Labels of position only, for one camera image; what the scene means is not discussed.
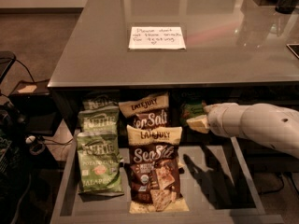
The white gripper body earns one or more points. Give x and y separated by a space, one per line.
221 119

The small green rice chip bag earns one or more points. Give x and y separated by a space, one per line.
191 110

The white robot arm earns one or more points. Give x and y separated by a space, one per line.
267 125

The rear brown Late July bag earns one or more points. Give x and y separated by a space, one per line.
147 113

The brown late july bag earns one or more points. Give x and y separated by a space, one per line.
154 165
147 113

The grey glossy counter cabinet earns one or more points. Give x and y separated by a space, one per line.
228 43

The front brown Late July bag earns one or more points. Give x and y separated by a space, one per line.
154 165

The middle green Kettle chip bag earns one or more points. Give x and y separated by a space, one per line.
102 119

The green kettle chip bag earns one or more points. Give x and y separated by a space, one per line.
99 99
99 162
102 119

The rear green Kettle chip bag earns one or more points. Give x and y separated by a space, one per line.
99 99

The front green Kettle chip bag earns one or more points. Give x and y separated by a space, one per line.
99 162

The white handwritten paper note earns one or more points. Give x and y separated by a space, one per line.
156 38

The dark side table with note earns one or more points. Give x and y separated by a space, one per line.
35 105

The black equipment at left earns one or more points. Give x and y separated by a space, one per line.
16 162

